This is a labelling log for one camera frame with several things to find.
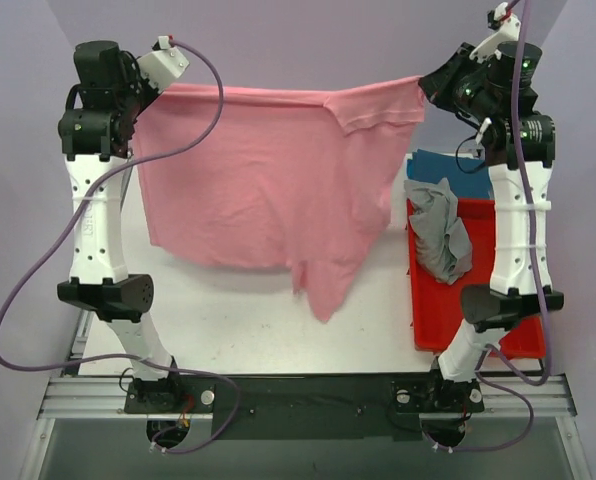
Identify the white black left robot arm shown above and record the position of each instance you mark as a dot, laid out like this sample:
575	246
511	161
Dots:
96	128

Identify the pink t shirt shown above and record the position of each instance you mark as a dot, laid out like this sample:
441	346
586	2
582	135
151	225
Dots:
261	178

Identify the aluminium frame rail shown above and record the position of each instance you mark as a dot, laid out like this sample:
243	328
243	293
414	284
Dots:
243	327

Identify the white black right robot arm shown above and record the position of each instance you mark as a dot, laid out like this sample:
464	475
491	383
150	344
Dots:
493	94

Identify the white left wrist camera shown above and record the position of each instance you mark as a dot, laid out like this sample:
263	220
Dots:
164	65

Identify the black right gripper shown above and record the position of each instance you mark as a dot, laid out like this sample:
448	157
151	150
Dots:
439	79

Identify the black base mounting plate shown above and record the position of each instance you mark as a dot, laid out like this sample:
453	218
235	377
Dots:
404	406

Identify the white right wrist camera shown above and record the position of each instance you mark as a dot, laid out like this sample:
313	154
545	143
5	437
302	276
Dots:
504	26

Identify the grey t shirt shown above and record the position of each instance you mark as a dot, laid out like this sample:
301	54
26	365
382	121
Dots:
442	244

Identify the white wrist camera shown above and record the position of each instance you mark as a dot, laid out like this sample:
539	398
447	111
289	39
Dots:
504	26
164	65

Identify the folded blue t shirt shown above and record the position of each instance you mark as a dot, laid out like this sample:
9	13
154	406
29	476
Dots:
431	167

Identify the red plastic bin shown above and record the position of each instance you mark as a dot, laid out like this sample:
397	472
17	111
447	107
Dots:
436	307

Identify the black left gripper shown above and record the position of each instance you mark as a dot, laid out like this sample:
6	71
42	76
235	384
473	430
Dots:
135	100

